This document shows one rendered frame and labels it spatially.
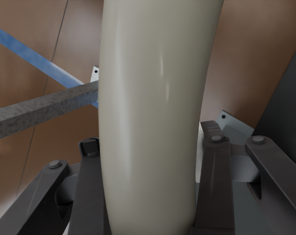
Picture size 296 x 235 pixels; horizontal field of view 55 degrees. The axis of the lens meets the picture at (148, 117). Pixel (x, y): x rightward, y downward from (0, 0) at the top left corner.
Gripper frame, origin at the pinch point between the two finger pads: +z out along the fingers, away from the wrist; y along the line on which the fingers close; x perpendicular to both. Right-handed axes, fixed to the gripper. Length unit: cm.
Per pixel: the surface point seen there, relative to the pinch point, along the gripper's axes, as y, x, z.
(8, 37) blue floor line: -102, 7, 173
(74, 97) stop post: -45, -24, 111
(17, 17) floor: -90, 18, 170
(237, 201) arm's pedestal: 17, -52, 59
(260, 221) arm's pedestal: 23, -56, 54
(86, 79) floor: -49, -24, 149
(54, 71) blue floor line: -71, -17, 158
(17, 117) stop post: -58, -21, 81
